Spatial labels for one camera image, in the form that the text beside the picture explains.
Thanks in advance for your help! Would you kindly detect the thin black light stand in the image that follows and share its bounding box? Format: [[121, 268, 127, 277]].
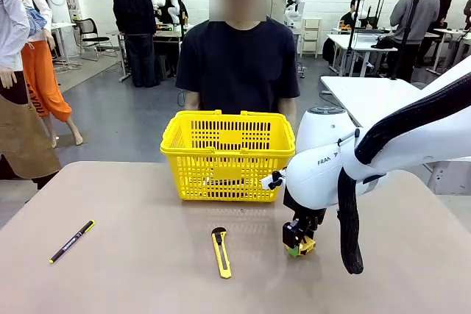
[[347, 0, 364, 72]]

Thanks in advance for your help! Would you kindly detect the person in dark t-shirt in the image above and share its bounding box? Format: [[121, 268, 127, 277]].
[[175, 0, 301, 113]]

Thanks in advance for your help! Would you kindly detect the mannequin with orange pants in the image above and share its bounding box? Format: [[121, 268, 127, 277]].
[[14, 0, 84, 148]]

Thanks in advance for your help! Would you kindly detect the white background work table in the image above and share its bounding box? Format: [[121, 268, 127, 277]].
[[326, 32, 399, 76]]

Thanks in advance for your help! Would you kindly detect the white desk with grey legs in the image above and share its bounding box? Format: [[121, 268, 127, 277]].
[[428, 29, 471, 76]]

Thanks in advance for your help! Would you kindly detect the grey background table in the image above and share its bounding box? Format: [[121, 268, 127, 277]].
[[106, 29, 185, 83]]

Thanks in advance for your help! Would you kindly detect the black mesh chair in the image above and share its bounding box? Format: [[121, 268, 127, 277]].
[[75, 18, 119, 63]]

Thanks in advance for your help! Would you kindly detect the seated person in black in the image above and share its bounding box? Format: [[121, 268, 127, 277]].
[[340, 0, 364, 28]]

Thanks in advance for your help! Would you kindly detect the yellow plastic shopping basket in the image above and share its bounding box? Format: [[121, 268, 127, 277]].
[[160, 109, 297, 204]]

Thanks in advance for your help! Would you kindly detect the man in black clothes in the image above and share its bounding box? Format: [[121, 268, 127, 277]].
[[112, 0, 159, 88]]

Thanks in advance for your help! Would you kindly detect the mannequin with light blue shirt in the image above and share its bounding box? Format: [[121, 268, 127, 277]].
[[0, 0, 63, 190]]

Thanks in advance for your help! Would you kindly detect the yellow tape measure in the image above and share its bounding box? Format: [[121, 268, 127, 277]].
[[285, 236, 317, 258]]

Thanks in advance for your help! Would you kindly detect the man in grey sweater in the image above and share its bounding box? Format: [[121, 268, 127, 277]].
[[389, 0, 442, 83]]

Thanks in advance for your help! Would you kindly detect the person's left forearm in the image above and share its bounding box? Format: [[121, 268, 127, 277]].
[[277, 97, 297, 131]]

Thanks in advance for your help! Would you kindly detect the black braided cable sleeve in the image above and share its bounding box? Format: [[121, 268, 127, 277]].
[[336, 71, 471, 276]]

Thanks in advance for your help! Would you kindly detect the yellow utility knife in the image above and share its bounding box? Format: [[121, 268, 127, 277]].
[[210, 226, 233, 279]]

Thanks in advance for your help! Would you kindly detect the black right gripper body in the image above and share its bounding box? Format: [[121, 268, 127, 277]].
[[282, 188, 328, 230]]

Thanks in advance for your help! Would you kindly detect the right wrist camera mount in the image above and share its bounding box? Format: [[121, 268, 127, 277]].
[[260, 168, 288, 190]]

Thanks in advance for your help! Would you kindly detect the black cap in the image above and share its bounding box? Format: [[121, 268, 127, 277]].
[[371, 36, 395, 50]]

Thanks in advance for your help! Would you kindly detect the person's right forearm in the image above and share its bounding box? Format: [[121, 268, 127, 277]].
[[184, 90, 202, 111]]

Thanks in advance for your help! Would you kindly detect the black pen with yellow cap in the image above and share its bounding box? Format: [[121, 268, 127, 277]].
[[49, 219, 96, 265]]

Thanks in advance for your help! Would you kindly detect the black tripod with white camera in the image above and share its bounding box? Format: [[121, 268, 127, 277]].
[[390, 0, 428, 82]]

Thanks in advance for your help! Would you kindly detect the white drawer cabinet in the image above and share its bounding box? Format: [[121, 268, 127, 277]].
[[301, 18, 322, 58]]

